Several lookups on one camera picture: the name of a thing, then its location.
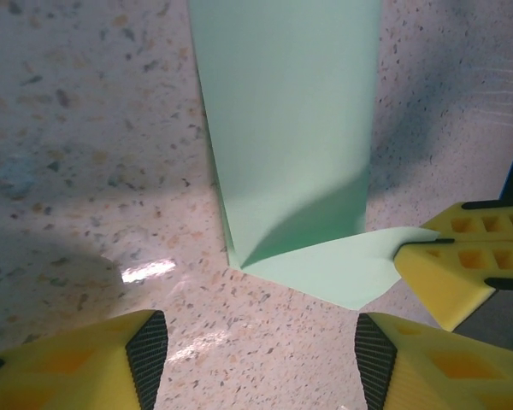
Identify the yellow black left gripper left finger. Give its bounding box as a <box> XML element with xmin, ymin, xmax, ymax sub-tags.
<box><xmin>0</xmin><ymin>309</ymin><xmax>170</xmax><ymax>410</ymax></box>

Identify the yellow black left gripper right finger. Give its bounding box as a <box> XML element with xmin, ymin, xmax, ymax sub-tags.
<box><xmin>353</xmin><ymin>311</ymin><xmax>513</xmax><ymax>410</ymax></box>

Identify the light green paper sheet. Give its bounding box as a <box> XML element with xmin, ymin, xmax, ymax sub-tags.
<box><xmin>187</xmin><ymin>0</ymin><xmax>442</xmax><ymax>311</ymax></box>

